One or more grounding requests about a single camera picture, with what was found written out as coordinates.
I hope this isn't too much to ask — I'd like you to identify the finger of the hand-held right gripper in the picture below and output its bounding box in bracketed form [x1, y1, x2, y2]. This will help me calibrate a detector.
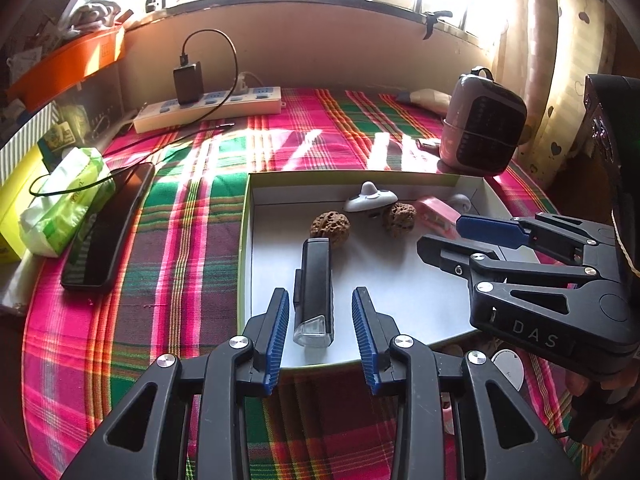
[456, 211, 618, 268]
[416, 234, 601, 320]

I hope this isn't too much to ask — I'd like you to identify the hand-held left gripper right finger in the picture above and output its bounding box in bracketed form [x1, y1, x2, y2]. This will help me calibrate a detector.
[351, 286, 583, 480]

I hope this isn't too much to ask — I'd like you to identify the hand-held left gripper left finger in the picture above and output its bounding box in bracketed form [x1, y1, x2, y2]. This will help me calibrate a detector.
[60, 287, 291, 480]

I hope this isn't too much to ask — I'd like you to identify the green cardboard box tray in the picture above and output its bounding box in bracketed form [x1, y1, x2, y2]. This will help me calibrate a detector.
[235, 171, 543, 372]

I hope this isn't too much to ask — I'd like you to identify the brown walnut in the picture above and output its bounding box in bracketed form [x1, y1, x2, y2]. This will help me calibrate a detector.
[382, 202, 417, 236]
[310, 211, 349, 241]

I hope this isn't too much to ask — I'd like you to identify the black bike light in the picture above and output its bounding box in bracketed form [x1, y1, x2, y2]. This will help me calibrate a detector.
[292, 238, 335, 348]

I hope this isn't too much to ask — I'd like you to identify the grey white oval gadget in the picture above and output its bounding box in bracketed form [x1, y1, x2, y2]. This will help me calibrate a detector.
[342, 181, 398, 220]

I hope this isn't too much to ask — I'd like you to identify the green white suction stand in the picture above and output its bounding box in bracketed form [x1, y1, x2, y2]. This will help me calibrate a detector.
[490, 349, 525, 393]

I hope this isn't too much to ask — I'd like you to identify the person's right hand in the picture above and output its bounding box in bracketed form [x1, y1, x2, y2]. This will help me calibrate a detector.
[567, 360, 640, 446]

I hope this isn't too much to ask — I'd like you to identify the grey space heater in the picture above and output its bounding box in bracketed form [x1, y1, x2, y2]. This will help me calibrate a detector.
[437, 66, 528, 177]

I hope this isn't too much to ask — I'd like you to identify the pink green plaid blanket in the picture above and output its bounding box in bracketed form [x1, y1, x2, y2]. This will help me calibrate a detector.
[22, 87, 601, 480]

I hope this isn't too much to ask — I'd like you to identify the beige brush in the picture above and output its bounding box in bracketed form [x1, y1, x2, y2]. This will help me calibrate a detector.
[395, 88, 453, 111]

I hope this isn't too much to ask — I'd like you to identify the heart print curtain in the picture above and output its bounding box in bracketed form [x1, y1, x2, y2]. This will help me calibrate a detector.
[492, 0, 618, 186]

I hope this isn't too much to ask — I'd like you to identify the black smartphone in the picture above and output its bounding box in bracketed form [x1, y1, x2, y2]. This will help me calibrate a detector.
[60, 162, 156, 292]

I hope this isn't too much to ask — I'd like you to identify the white power strip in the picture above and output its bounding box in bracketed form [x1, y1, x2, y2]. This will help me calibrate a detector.
[132, 85, 283, 135]

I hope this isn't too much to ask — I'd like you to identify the green tissue pack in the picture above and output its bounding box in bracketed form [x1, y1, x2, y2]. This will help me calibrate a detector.
[19, 147, 117, 258]

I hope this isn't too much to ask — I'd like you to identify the white paper sheet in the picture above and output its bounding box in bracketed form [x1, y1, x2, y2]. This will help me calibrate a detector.
[0, 255, 36, 316]

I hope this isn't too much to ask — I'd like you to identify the black charger adapter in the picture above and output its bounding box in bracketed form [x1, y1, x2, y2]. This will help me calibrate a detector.
[172, 61, 205, 106]

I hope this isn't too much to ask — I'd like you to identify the clear plastic bin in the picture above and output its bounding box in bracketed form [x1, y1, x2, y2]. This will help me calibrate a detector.
[47, 62, 126, 143]

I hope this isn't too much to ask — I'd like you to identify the small green carton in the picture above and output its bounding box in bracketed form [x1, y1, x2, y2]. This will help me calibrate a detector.
[37, 120, 78, 171]

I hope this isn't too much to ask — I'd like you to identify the yellow green box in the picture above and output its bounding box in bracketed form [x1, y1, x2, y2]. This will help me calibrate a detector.
[0, 145, 56, 264]

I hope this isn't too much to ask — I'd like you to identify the striped gift box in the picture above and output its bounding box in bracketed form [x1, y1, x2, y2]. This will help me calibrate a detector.
[0, 100, 61, 181]

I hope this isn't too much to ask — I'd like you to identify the orange plastic tray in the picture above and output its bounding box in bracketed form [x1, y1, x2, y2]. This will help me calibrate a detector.
[6, 25, 126, 111]

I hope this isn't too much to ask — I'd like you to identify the white plastic bag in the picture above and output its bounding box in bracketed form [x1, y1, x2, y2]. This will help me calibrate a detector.
[55, 0, 123, 36]

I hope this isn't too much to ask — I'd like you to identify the black charging cable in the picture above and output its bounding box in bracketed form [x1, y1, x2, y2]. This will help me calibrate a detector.
[29, 29, 238, 198]

